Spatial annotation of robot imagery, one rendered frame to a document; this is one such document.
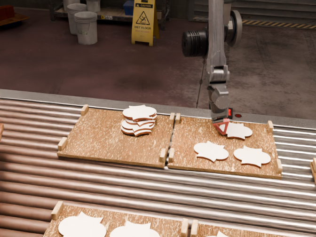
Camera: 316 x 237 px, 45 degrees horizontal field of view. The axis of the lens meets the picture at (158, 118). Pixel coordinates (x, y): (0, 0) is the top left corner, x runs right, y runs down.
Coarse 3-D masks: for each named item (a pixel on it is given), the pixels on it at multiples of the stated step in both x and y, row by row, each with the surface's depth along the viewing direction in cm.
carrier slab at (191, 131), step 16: (176, 128) 159; (192, 128) 160; (208, 128) 160; (256, 128) 161; (176, 144) 149; (192, 144) 150; (224, 144) 150; (240, 144) 150; (256, 144) 151; (272, 144) 151; (176, 160) 141; (192, 160) 141; (208, 160) 141; (224, 160) 141; (272, 160) 142; (256, 176) 136; (272, 176) 135
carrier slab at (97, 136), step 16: (96, 112) 169; (112, 112) 170; (80, 128) 158; (96, 128) 158; (112, 128) 158; (160, 128) 159; (80, 144) 148; (96, 144) 148; (112, 144) 148; (128, 144) 149; (144, 144) 149; (160, 144) 149; (96, 160) 142; (112, 160) 141; (128, 160) 140; (144, 160) 140
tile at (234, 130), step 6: (222, 126) 158; (228, 126) 158; (234, 126) 159; (240, 126) 159; (228, 132) 155; (234, 132) 155; (240, 132) 155; (246, 132) 156; (252, 132) 156; (228, 138) 153; (240, 138) 153
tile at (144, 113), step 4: (144, 104) 164; (132, 108) 161; (136, 108) 161; (140, 108) 161; (144, 108) 161; (148, 108) 161; (152, 108) 161; (124, 112) 157; (128, 112) 157; (132, 112) 158; (136, 112) 158; (140, 112) 158; (144, 112) 158; (148, 112) 158; (152, 112) 158; (124, 116) 156; (128, 116) 155; (132, 116) 155; (136, 116) 155; (140, 116) 155; (144, 116) 155; (148, 116) 155
